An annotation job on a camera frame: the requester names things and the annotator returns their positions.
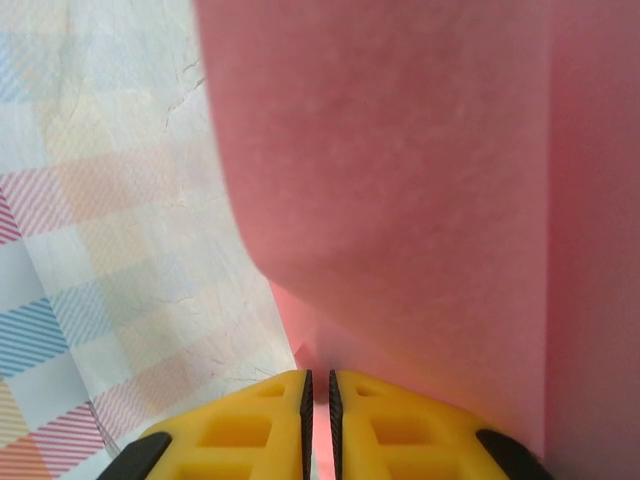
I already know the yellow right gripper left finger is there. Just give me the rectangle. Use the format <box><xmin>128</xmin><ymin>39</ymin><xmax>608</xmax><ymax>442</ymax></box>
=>
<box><xmin>97</xmin><ymin>368</ymin><xmax>314</xmax><ymax>480</ymax></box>

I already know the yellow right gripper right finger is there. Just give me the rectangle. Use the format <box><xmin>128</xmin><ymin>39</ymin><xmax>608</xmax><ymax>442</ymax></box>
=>
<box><xmin>327</xmin><ymin>368</ymin><xmax>556</xmax><ymax>480</ymax></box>

